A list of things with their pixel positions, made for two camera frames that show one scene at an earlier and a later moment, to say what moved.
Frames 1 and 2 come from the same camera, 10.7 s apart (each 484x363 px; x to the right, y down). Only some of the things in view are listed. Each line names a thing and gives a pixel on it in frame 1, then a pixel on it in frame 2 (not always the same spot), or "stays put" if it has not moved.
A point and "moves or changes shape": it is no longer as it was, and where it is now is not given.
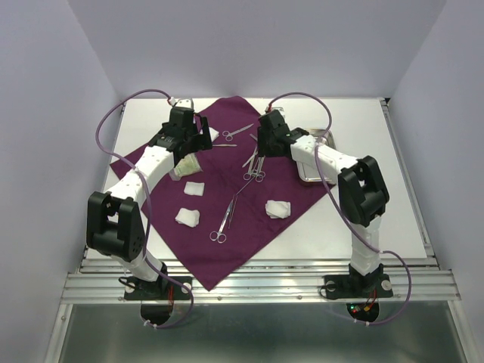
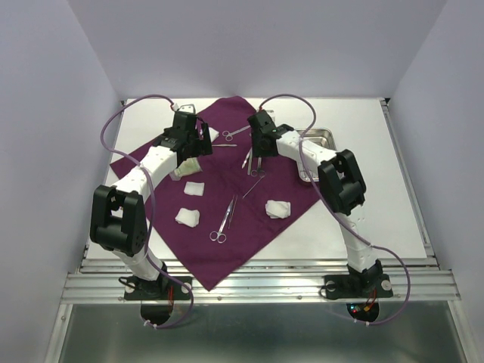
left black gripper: [203, 142] stays put
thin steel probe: [244, 185] -> [253, 186]
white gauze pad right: [277, 209] stays put
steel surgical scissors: [260, 175] moves or changes shape
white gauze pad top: [213, 133] stays put
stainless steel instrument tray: [310, 172] stays put
